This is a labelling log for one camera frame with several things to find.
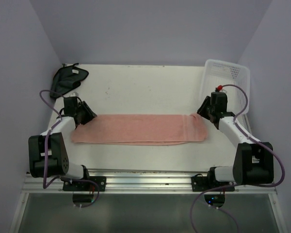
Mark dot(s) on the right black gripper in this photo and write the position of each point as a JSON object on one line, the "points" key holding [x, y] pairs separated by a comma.
{"points": [[201, 111]]}

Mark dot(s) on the aluminium mounting rail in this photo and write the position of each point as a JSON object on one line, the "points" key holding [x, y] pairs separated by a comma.
{"points": [[138, 182]]}

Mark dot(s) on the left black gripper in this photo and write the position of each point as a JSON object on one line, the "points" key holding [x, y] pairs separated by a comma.
{"points": [[90, 115]]}

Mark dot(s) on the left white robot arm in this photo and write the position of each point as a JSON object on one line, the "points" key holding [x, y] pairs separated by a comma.
{"points": [[48, 151]]}

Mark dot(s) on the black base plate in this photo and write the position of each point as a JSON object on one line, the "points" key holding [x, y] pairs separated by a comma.
{"points": [[200, 183], [94, 183]]}

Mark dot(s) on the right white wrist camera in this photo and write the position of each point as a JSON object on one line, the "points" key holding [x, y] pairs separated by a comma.
{"points": [[223, 90]]}

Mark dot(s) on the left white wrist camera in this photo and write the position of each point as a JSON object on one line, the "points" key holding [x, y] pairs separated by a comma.
{"points": [[75, 94]]}

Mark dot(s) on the pink towel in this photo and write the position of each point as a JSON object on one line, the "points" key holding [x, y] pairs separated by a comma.
{"points": [[142, 130]]}

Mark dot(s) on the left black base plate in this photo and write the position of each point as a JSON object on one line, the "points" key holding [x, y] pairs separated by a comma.
{"points": [[94, 183]]}

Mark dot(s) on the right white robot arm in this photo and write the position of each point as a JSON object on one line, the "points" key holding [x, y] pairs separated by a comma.
{"points": [[253, 163]]}

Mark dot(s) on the white plastic basket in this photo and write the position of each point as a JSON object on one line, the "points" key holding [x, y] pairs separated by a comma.
{"points": [[218, 73]]}

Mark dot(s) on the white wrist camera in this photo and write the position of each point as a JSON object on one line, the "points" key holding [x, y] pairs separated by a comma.
{"points": [[75, 94], [223, 90]]}

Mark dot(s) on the black cloth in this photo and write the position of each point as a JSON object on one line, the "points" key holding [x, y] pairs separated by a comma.
{"points": [[67, 79]]}

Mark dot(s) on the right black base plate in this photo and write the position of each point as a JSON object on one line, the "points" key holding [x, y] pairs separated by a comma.
{"points": [[200, 183]]}

